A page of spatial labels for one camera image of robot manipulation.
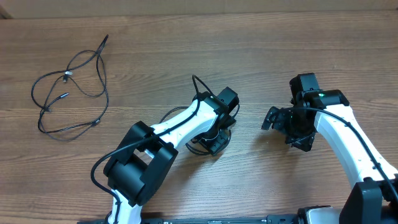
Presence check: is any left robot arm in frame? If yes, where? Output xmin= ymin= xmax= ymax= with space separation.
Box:
xmin=103 ymin=87 xmax=239 ymax=223

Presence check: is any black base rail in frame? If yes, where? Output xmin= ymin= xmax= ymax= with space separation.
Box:
xmin=77 ymin=205 xmax=354 ymax=224

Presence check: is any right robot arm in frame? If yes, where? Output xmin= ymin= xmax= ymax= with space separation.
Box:
xmin=261 ymin=73 xmax=397 ymax=223

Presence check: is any thin black usb cable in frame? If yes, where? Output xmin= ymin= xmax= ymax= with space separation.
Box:
xmin=30 ymin=34 xmax=110 ymax=142

